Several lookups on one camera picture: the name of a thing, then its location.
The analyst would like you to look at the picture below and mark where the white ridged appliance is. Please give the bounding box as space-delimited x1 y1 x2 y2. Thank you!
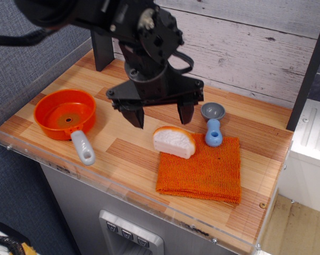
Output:
278 99 320 211

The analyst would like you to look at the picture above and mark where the orange toy pot grey handle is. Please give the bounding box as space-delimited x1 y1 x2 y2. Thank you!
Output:
34 89 96 166

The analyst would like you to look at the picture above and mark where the clear acrylic table guard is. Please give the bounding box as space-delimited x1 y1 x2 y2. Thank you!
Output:
0 39 299 254

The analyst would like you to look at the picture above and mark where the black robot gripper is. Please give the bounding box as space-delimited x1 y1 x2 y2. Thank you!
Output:
106 62 204 129

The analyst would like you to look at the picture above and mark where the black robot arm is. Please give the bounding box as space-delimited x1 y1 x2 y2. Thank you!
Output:
16 1 204 128

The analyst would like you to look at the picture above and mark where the black yellow object corner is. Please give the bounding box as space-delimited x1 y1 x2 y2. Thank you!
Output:
0 236 38 254

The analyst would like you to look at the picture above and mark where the silver button control panel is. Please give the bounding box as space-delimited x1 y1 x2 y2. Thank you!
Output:
99 210 165 254

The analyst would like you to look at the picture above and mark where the orange napkin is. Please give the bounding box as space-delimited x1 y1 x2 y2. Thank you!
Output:
156 133 241 204

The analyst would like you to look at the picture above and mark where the blue grey toy spoon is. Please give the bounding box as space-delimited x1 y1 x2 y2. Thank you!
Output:
200 102 226 147

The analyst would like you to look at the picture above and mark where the white orange cheese wedge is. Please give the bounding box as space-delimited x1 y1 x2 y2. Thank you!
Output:
153 126 196 159

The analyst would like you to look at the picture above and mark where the black vertical post right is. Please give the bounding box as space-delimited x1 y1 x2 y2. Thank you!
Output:
286 33 320 131

